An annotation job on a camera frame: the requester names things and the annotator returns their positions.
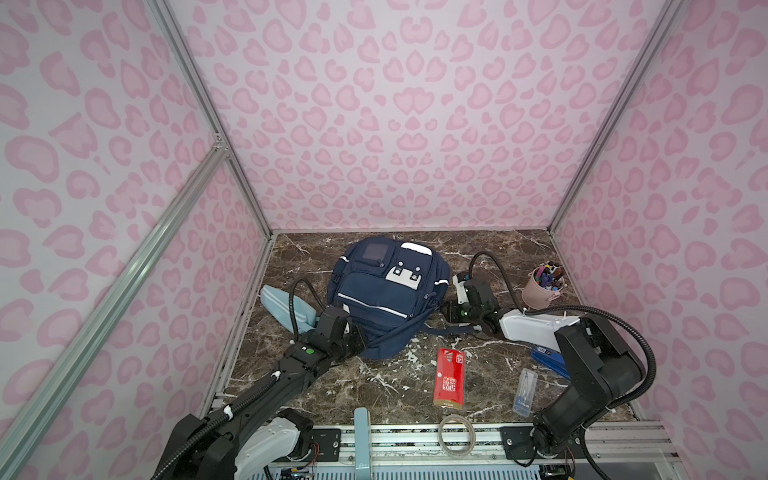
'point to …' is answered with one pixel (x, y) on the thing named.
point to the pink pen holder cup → (545, 284)
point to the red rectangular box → (449, 382)
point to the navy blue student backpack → (391, 288)
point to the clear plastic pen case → (525, 392)
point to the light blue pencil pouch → (278, 303)
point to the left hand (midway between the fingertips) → (372, 333)
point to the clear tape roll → (445, 449)
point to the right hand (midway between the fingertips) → (444, 305)
